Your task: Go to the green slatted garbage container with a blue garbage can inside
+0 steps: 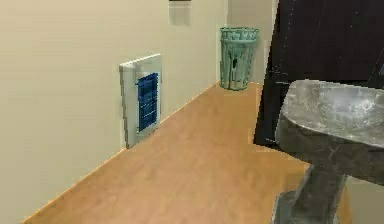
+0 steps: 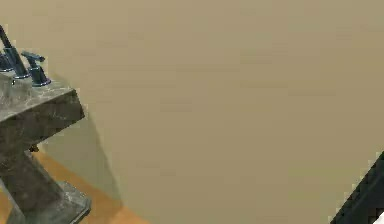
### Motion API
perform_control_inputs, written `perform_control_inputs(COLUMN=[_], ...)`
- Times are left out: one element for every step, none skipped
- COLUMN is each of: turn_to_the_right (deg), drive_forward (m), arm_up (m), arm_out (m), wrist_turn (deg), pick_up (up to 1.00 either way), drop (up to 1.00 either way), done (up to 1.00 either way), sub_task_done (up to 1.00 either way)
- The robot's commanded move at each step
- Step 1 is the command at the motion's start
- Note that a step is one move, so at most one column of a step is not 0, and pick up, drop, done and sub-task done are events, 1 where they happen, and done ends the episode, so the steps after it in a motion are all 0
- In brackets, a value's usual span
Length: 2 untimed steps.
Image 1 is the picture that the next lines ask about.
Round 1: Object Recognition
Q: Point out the green slatted garbage container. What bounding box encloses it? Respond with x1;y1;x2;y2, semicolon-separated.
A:
218;26;260;92

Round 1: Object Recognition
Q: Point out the black cabinet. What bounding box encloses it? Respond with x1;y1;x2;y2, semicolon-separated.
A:
253;0;384;147

